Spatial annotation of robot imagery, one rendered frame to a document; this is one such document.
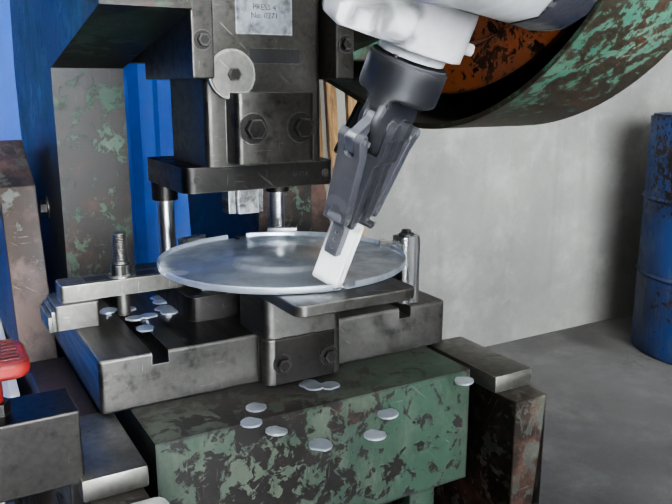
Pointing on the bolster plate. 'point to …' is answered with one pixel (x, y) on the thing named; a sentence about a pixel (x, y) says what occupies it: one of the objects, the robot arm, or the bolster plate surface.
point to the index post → (409, 261)
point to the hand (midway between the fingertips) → (337, 251)
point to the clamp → (81, 293)
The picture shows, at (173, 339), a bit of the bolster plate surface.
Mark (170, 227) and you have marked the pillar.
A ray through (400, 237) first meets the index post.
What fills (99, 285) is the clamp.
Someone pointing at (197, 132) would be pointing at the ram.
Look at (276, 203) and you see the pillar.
